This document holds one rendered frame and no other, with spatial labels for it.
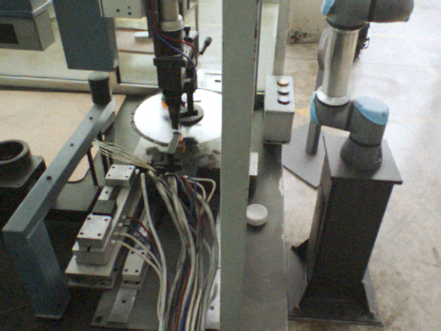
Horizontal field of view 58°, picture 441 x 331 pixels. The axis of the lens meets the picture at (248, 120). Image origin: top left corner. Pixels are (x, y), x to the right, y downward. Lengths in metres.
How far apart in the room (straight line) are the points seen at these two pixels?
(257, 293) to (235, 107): 0.67
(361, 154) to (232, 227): 0.89
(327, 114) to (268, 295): 0.63
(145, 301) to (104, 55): 0.59
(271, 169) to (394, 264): 1.03
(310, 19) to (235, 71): 3.93
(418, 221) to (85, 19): 2.04
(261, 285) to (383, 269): 1.17
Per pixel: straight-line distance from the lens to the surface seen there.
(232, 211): 0.61
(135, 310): 1.07
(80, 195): 1.24
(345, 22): 1.19
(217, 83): 1.60
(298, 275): 2.03
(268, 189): 1.32
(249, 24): 0.44
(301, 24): 4.38
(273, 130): 1.48
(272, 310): 1.06
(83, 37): 0.98
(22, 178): 1.19
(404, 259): 2.26
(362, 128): 1.40
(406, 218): 2.46
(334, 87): 1.33
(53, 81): 1.97
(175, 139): 1.14
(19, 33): 1.12
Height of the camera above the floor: 1.65
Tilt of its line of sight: 33 degrees down
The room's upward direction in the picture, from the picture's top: 3 degrees clockwise
